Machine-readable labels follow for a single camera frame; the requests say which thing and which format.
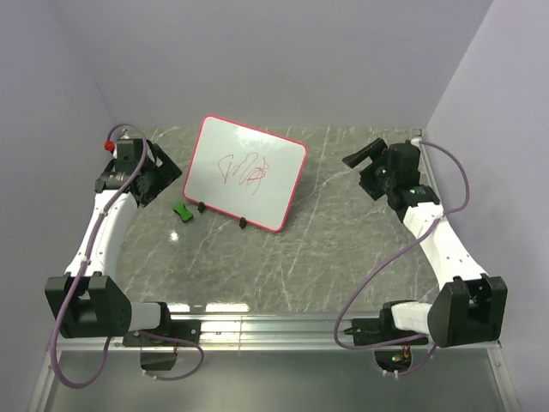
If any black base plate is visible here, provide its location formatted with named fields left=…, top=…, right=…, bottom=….
left=343, top=318, right=429, bottom=346
left=122, top=319, right=202, bottom=348

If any aluminium mounting rail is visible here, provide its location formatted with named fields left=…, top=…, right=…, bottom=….
left=57, top=312, right=376, bottom=353

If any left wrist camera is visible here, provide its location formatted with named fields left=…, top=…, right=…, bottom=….
left=104, top=125, right=140, bottom=161

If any green whiteboard eraser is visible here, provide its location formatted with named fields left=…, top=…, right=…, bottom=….
left=172, top=202, right=193, bottom=222

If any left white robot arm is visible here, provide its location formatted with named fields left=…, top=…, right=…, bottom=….
left=45, top=138, right=182, bottom=345

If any wire easel stand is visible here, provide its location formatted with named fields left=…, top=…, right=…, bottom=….
left=197, top=202, right=249, bottom=229

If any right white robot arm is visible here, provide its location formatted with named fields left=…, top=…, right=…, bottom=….
left=342, top=138, right=508, bottom=349

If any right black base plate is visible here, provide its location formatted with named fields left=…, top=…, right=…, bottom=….
left=343, top=318, right=429, bottom=346

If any pink framed whiteboard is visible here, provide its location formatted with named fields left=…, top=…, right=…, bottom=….
left=183, top=115, right=308, bottom=233

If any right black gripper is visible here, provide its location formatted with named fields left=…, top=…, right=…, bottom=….
left=342, top=138, right=396, bottom=201

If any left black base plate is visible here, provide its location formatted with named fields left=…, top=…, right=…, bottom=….
left=122, top=319, right=202, bottom=348

